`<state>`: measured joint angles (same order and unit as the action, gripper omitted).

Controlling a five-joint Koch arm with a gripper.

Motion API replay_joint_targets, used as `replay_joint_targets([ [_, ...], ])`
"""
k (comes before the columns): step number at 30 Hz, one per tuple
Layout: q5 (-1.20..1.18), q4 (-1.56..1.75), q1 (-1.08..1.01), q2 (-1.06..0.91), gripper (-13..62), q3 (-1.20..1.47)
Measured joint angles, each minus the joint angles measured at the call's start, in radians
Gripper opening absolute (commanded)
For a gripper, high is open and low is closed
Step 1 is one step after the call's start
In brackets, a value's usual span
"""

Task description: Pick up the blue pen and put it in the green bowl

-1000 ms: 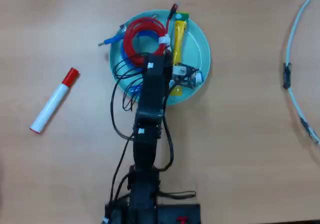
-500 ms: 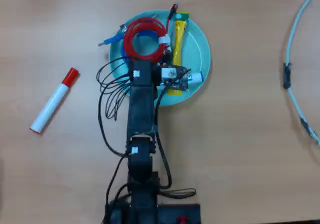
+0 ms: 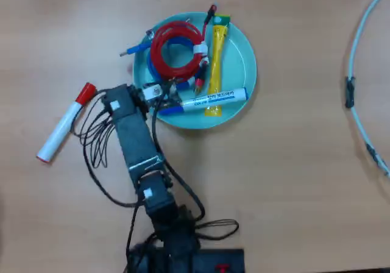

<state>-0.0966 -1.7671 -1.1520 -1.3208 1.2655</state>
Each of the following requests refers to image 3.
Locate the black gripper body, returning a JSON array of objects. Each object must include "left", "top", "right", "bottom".
[{"left": 133, "top": 83, "right": 167, "bottom": 108}]

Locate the blue capped white marker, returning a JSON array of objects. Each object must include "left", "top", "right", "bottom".
[{"left": 158, "top": 87, "right": 250, "bottom": 116}]

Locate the green round bowl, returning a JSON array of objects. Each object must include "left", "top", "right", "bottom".
[{"left": 132, "top": 11, "right": 258, "bottom": 130}]

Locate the yellow sachet packet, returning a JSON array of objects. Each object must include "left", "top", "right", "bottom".
[{"left": 204, "top": 14, "right": 232, "bottom": 118}]

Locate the red capped white marker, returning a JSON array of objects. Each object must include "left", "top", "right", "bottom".
[{"left": 36, "top": 82, "right": 98, "bottom": 165}]

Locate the black tape wrap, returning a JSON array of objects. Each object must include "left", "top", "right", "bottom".
[{"left": 345, "top": 76, "right": 356, "bottom": 109}]

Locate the red coiled cable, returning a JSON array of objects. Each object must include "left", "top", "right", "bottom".
[{"left": 149, "top": 4, "right": 219, "bottom": 96}]

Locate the blue coiled cable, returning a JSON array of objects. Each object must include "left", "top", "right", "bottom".
[{"left": 119, "top": 29, "right": 196, "bottom": 91}]

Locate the white cable tie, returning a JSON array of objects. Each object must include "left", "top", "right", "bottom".
[{"left": 193, "top": 42, "right": 210, "bottom": 57}]

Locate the black cable loop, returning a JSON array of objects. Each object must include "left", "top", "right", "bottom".
[{"left": 194, "top": 219, "right": 240, "bottom": 241}]

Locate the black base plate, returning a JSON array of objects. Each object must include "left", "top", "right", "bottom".
[{"left": 194, "top": 247, "right": 246, "bottom": 273}]

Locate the long white cable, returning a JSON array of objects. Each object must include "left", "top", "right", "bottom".
[{"left": 346, "top": 0, "right": 390, "bottom": 177}]

